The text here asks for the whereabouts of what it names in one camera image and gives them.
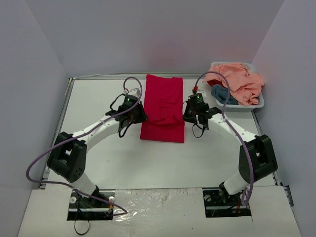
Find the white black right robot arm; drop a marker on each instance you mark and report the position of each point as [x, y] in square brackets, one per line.
[256, 159]

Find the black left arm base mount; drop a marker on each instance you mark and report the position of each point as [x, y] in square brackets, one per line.
[86, 208]

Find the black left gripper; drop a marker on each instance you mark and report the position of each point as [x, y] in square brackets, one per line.
[138, 114]

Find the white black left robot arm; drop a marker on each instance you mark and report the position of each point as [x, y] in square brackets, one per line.
[68, 159]

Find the teal blue t shirt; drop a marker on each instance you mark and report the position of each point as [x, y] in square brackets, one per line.
[221, 93]

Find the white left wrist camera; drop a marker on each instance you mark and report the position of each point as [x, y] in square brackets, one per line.
[133, 92]

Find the salmon pink t shirt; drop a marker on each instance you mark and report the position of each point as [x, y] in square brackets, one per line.
[245, 87]

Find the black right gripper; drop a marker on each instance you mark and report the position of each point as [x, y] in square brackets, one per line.
[189, 113]

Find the dark red t shirt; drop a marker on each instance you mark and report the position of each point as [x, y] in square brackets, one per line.
[214, 82]

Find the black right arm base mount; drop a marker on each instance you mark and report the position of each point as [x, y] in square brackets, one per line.
[216, 206]

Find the crimson red t shirt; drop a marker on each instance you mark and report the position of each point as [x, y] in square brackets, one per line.
[163, 105]

